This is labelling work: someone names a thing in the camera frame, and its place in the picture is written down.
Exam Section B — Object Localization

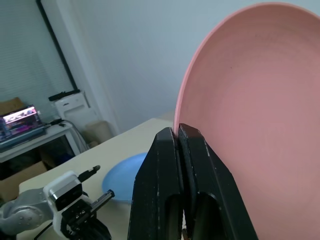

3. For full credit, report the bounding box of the blue plate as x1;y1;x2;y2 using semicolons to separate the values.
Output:
101;152;149;205

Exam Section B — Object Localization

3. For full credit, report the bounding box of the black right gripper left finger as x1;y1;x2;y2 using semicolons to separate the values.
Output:
127;126;187;240

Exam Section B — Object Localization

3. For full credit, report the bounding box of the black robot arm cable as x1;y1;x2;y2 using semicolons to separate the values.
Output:
34;221;54;240

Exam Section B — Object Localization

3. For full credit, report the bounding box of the white side desk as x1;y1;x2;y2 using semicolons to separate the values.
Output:
0;119;76;164

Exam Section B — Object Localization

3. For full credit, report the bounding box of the beige bin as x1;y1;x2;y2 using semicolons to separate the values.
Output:
83;120;114;149

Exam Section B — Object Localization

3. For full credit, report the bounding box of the brown cardboard box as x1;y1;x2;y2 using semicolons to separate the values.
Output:
0;97;24;116

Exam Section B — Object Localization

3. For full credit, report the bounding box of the white box-shaped appliance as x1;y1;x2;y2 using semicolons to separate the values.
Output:
54;91;99;131

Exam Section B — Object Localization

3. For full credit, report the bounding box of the large cardboard box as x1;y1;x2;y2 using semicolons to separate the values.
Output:
0;159;49;201

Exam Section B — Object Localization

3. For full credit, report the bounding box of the black bar-shaped device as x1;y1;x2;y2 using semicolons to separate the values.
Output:
48;89;81;102

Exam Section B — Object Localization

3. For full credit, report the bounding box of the open laptop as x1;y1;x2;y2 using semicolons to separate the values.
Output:
0;105;48;151

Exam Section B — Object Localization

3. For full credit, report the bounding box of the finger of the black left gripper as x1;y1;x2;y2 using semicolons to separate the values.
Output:
78;164;102;183
89;189;116;212

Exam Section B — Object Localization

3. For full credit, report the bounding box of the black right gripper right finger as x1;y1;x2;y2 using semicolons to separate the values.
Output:
177;123;259;240

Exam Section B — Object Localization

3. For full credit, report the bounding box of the pink plate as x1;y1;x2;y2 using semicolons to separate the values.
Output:
173;1;320;240

